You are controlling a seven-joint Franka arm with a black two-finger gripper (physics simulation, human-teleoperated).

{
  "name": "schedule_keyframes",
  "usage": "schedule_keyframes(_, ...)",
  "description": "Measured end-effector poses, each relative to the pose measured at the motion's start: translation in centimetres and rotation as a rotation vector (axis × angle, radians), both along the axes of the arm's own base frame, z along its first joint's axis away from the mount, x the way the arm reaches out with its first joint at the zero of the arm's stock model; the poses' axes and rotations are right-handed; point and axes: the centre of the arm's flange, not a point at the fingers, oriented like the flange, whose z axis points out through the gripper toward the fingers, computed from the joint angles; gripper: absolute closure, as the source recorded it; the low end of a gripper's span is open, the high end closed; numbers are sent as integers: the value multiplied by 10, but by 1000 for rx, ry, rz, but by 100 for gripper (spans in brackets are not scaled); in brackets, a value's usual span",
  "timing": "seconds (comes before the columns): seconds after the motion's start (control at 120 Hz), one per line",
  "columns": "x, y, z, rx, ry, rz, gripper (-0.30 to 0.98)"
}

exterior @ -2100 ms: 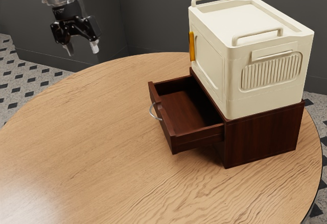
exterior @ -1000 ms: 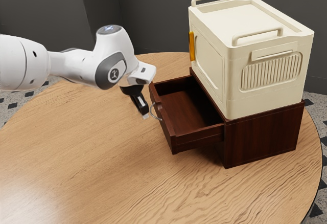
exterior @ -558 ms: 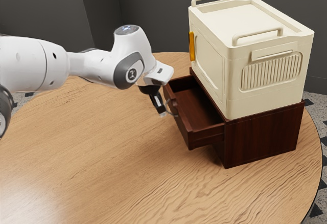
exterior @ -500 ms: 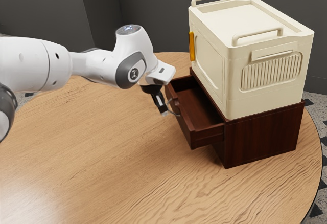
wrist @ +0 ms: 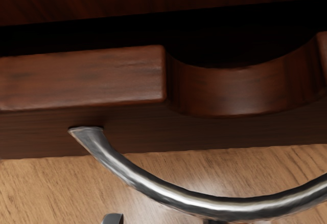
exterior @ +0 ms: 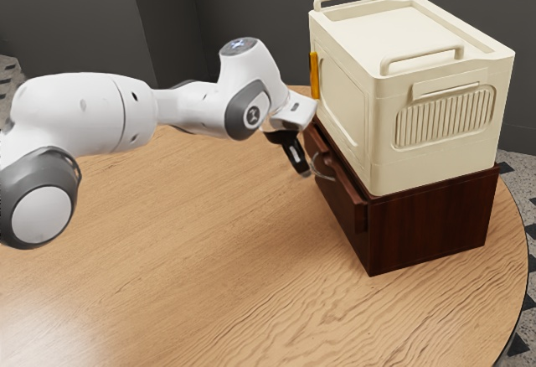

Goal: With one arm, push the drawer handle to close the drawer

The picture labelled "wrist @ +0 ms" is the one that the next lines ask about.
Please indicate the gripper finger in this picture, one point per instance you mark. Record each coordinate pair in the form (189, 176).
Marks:
(112, 219)

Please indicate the dark wooden cabinet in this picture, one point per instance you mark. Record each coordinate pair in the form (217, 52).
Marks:
(76, 1)

